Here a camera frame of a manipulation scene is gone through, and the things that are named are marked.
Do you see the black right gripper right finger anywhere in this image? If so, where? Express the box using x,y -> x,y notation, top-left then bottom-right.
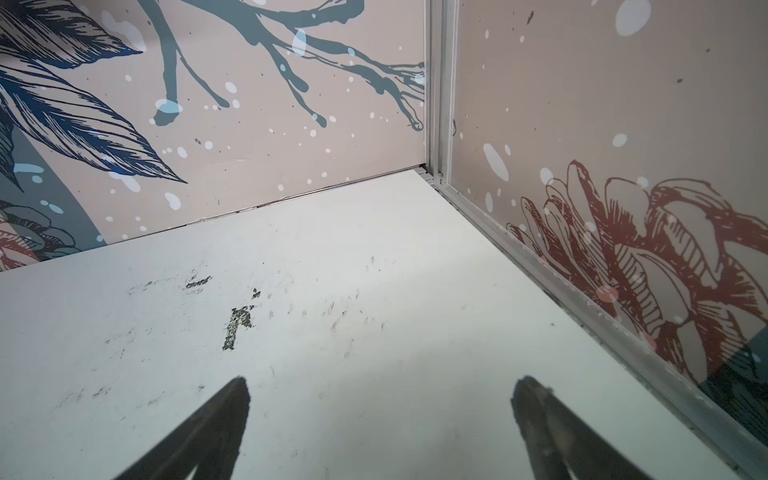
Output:
511,376 -> 650,480

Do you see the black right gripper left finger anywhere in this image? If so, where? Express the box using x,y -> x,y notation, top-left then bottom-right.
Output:
118,377 -> 250,479

